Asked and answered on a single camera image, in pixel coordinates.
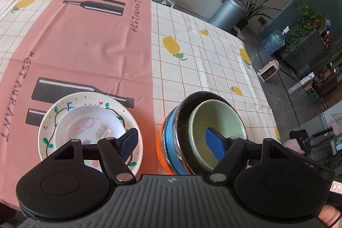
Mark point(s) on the pink bin with black bag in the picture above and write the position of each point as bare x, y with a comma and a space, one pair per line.
299, 137

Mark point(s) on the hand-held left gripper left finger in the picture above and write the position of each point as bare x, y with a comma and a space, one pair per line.
129, 141

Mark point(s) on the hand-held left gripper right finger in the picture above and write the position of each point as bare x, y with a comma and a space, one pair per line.
215, 142

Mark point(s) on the pink space heater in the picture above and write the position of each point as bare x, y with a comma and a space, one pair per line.
268, 71

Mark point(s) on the light green bowl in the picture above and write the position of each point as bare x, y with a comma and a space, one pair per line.
203, 115

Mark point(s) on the long-leaf potted plant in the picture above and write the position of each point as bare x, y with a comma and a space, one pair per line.
241, 24

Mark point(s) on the grey cabinet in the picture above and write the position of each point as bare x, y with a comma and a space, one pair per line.
302, 62

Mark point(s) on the white fruit-print plate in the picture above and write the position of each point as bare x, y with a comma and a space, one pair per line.
80, 99

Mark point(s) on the black metal chair frame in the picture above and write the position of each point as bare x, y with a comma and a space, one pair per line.
323, 134

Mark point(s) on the grey pedal trash can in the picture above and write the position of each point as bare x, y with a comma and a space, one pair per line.
227, 14

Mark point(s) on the small white patterned bowl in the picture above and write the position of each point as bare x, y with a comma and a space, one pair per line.
77, 119

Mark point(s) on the long white carton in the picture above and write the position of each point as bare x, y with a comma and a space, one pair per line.
300, 83

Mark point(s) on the blue steel-lined bowl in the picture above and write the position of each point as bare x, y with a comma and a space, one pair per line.
171, 142

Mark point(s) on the orange bowl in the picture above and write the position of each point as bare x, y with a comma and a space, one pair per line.
161, 147

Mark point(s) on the woven patterned bag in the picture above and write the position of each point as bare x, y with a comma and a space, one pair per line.
240, 34

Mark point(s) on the blue water jug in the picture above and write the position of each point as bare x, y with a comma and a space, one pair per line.
272, 42

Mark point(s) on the pink printed table cloth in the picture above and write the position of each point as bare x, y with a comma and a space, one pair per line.
80, 43

